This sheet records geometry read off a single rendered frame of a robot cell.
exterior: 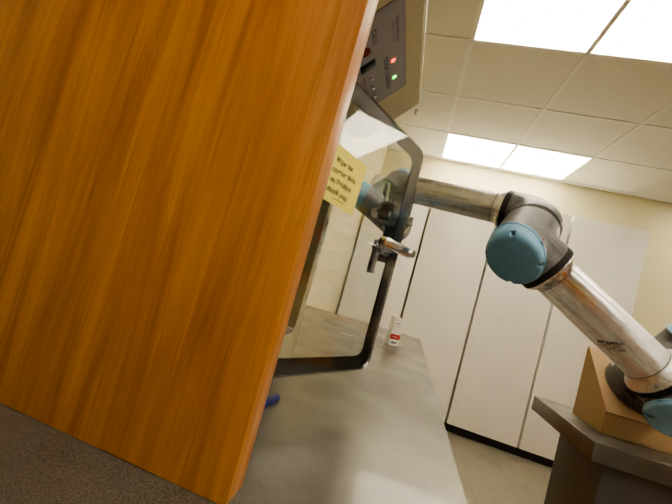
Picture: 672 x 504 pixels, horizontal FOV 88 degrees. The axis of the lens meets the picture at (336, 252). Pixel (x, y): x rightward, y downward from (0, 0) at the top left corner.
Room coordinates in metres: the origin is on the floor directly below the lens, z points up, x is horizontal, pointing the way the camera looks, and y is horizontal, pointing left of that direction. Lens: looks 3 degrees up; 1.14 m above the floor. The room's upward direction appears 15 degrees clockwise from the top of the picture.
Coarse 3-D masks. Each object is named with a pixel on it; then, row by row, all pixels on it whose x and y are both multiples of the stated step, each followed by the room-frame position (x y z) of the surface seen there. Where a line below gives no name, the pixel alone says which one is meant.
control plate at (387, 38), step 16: (400, 0) 0.40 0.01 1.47; (384, 16) 0.41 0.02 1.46; (400, 16) 0.43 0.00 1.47; (384, 32) 0.44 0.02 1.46; (400, 32) 0.45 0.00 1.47; (384, 48) 0.47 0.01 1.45; (400, 48) 0.48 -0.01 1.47; (384, 64) 0.50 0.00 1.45; (400, 64) 0.52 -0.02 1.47; (368, 80) 0.52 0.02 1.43; (384, 80) 0.54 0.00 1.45; (400, 80) 0.56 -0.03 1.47; (384, 96) 0.58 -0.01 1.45
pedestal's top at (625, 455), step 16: (544, 400) 1.03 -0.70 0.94; (544, 416) 0.98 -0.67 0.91; (560, 416) 0.90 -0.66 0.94; (576, 416) 0.94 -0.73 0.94; (560, 432) 0.88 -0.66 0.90; (576, 432) 0.82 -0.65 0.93; (592, 432) 0.82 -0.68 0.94; (592, 448) 0.76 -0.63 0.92; (608, 448) 0.75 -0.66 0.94; (624, 448) 0.76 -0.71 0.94; (640, 448) 0.80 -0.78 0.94; (608, 464) 0.75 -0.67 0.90; (624, 464) 0.74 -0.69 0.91; (640, 464) 0.74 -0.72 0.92; (656, 464) 0.73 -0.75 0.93; (656, 480) 0.73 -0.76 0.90
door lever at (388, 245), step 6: (384, 240) 0.50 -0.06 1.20; (390, 240) 0.50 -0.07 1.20; (384, 246) 0.50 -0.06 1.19; (390, 246) 0.50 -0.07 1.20; (396, 246) 0.51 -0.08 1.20; (402, 246) 0.53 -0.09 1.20; (384, 252) 0.58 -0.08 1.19; (390, 252) 0.58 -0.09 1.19; (396, 252) 0.52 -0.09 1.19; (402, 252) 0.53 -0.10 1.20; (408, 252) 0.54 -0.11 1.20; (414, 252) 0.55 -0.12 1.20
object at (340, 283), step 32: (352, 96) 0.45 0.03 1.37; (352, 128) 0.46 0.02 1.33; (384, 128) 0.52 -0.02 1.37; (384, 160) 0.53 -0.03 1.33; (416, 160) 0.60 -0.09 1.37; (384, 192) 0.55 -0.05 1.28; (320, 224) 0.46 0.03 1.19; (352, 224) 0.51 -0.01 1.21; (384, 224) 0.57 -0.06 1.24; (320, 256) 0.47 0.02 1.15; (352, 256) 0.52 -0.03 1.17; (384, 256) 0.59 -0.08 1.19; (320, 288) 0.48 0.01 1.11; (352, 288) 0.54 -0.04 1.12; (384, 288) 0.61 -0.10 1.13; (320, 320) 0.50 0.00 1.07; (352, 320) 0.56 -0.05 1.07; (288, 352) 0.46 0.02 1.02; (320, 352) 0.51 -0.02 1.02; (352, 352) 0.58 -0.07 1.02
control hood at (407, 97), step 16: (384, 0) 0.39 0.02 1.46; (416, 0) 0.42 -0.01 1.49; (416, 16) 0.44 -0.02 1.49; (416, 32) 0.47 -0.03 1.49; (416, 48) 0.50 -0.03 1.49; (416, 64) 0.54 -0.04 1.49; (416, 80) 0.59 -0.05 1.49; (400, 96) 0.61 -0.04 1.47; (416, 96) 0.64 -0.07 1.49; (400, 112) 0.66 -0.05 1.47
